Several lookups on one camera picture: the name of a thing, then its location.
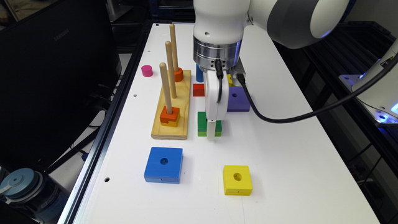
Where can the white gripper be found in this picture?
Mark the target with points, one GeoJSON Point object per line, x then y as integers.
{"type": "Point", "coordinates": [216, 100]}

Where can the green square block with hole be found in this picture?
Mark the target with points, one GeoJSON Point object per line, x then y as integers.
{"type": "Point", "coordinates": [202, 125]}

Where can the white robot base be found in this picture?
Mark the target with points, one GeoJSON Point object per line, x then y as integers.
{"type": "Point", "coordinates": [381, 99]}

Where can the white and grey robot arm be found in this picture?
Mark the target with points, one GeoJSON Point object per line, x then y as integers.
{"type": "Point", "coordinates": [219, 29]}

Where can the purple square block with hole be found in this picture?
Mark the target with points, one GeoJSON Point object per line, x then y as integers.
{"type": "Point", "coordinates": [237, 101]}

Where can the red rectangular block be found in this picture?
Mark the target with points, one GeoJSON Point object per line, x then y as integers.
{"type": "Point", "coordinates": [198, 89]}

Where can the yellow block under orange block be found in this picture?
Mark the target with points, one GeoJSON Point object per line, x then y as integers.
{"type": "Point", "coordinates": [172, 123]}

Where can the orange square block on peg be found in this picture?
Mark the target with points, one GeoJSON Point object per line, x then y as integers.
{"type": "Point", "coordinates": [165, 117]}

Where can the yellow octagonal block with hole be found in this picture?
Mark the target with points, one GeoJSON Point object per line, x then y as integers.
{"type": "Point", "coordinates": [230, 80]}

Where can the blue cylinder block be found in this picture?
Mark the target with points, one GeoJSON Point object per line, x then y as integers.
{"type": "Point", "coordinates": [199, 74]}

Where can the orange round block on peg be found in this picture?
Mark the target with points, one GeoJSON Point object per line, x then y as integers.
{"type": "Point", "coordinates": [178, 75]}

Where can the yellow square block with hole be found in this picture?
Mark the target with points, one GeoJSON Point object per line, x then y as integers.
{"type": "Point", "coordinates": [237, 180]}

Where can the blue square block with hole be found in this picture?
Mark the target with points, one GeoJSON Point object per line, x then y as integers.
{"type": "Point", "coordinates": [164, 165]}

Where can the pink cylinder block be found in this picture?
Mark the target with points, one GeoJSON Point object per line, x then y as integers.
{"type": "Point", "coordinates": [147, 71]}

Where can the wooden peg base board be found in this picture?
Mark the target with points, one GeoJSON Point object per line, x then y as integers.
{"type": "Point", "coordinates": [182, 102]}

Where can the front wooden peg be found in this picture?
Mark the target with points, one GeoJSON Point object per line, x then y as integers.
{"type": "Point", "coordinates": [166, 88]}

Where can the wooden peg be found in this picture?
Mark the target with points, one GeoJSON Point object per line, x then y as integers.
{"type": "Point", "coordinates": [166, 88]}
{"type": "Point", "coordinates": [168, 47]}
{"type": "Point", "coordinates": [174, 46]}

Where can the middle wooden peg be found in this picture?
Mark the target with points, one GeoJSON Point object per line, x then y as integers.
{"type": "Point", "coordinates": [168, 47]}

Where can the rear wooden peg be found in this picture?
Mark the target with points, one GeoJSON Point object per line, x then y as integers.
{"type": "Point", "coordinates": [174, 46]}

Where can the black Samsung monitor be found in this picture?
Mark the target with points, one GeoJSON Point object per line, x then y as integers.
{"type": "Point", "coordinates": [59, 68]}

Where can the blue lidded water bottle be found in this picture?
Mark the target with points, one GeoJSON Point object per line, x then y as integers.
{"type": "Point", "coordinates": [35, 194]}

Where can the silver camera mount bracket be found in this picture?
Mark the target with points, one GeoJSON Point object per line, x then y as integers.
{"type": "Point", "coordinates": [238, 73]}

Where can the black aluminium table frame rail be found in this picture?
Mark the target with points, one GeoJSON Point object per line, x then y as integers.
{"type": "Point", "coordinates": [92, 166]}

